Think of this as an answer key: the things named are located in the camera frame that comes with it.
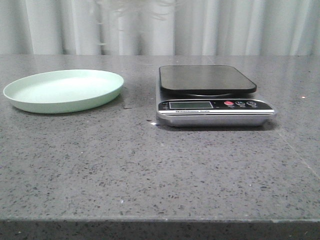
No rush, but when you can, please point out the light green round plate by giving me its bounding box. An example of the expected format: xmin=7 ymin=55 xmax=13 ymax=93
xmin=3 ymin=69 xmax=124 ymax=114

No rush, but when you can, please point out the white pleated curtain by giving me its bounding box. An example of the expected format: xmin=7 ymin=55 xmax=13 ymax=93
xmin=0 ymin=0 xmax=320 ymax=56

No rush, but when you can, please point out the silver digital kitchen scale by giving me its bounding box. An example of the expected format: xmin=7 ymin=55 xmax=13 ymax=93
xmin=156 ymin=65 xmax=277 ymax=127

